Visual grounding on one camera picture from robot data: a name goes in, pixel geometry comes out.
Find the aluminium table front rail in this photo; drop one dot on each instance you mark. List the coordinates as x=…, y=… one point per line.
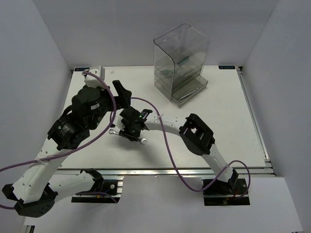
x=253, y=171

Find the blue table label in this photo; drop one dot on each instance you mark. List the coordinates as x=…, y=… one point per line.
x=226, y=67
x=81, y=69

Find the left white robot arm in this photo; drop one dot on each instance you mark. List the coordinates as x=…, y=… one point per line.
x=33, y=193

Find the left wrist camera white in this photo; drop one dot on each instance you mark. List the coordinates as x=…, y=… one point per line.
x=90, y=80

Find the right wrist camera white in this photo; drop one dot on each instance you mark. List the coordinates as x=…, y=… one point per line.
x=118, y=123

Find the large green screwdriver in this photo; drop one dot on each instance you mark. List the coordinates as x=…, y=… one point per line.
x=183, y=61

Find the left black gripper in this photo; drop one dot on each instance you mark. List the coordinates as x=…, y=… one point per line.
x=124, y=98

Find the left blue table label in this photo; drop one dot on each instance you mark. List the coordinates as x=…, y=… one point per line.
x=81, y=69

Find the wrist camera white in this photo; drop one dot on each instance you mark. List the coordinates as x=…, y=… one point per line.
x=118, y=123
x=90, y=80

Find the right blue table label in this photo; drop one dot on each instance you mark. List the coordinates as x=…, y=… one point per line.
x=226, y=67

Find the silver combination wrench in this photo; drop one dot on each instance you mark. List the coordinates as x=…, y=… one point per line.
x=187, y=95
x=140, y=140

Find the clear acrylic drawer cabinet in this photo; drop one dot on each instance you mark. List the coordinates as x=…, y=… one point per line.
x=179, y=58

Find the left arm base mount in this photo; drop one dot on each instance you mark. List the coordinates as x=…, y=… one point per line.
x=109, y=191

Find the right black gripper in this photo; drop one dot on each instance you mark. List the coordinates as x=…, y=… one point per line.
x=130, y=137

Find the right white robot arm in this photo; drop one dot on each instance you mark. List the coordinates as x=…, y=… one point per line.
x=196, y=135

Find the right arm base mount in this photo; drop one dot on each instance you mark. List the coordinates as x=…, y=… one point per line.
x=220, y=195

